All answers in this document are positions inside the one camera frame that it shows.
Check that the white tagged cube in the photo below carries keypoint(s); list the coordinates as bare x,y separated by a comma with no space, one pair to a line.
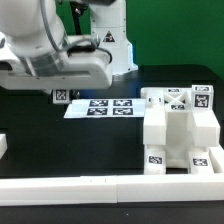
61,96

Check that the white right rail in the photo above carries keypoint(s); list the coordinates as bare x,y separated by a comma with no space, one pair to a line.
217,158

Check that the white tagged block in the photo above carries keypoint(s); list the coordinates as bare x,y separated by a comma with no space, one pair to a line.
154,160

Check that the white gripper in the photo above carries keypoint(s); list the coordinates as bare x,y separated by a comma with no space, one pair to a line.
82,71

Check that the white front rail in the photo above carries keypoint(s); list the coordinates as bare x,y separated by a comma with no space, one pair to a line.
111,189

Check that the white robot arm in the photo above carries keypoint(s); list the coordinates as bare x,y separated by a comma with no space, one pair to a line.
40,55

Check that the white block left edge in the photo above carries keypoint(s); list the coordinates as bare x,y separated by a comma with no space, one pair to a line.
3,145

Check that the white tagged sheet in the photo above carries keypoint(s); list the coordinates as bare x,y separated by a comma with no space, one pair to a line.
105,108

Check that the small tagged cube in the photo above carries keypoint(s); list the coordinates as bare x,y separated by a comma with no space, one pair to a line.
202,97

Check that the white rail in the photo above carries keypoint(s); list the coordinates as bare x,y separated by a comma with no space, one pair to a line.
111,189
217,158

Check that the white chair seat block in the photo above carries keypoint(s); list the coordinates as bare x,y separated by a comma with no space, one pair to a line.
178,140

